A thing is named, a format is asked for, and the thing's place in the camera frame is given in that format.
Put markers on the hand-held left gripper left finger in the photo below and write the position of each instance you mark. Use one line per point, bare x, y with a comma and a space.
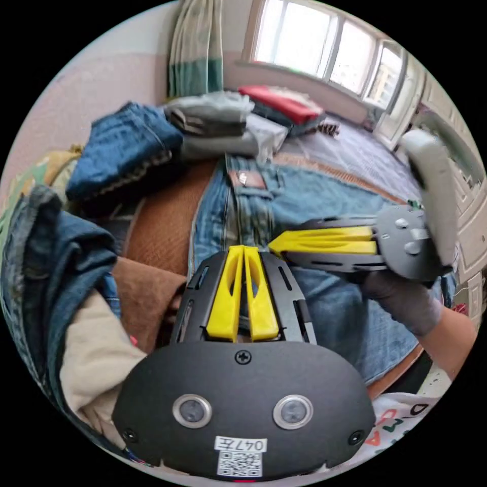
224, 296

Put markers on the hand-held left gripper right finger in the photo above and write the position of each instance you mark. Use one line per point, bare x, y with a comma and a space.
262, 304

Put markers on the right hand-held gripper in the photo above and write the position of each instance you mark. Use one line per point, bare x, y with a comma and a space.
403, 247

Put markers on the light blue jeans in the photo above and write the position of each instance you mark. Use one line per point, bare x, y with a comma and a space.
323, 198

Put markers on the person's right forearm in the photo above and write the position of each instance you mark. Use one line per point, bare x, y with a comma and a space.
452, 342

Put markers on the person's right hand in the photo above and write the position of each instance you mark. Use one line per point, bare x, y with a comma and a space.
407, 300

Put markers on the white panelled cupboard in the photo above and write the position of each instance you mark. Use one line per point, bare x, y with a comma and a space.
470, 228

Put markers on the heap of unfolded clothes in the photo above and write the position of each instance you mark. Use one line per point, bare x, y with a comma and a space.
57, 266

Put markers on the pile of folded clothes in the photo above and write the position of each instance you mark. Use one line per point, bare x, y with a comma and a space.
125, 152

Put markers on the person's body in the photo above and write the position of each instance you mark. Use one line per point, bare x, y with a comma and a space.
399, 422

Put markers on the window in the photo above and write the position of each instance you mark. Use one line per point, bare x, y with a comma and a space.
304, 38

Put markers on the striped green curtain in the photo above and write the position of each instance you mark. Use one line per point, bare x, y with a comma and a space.
196, 49

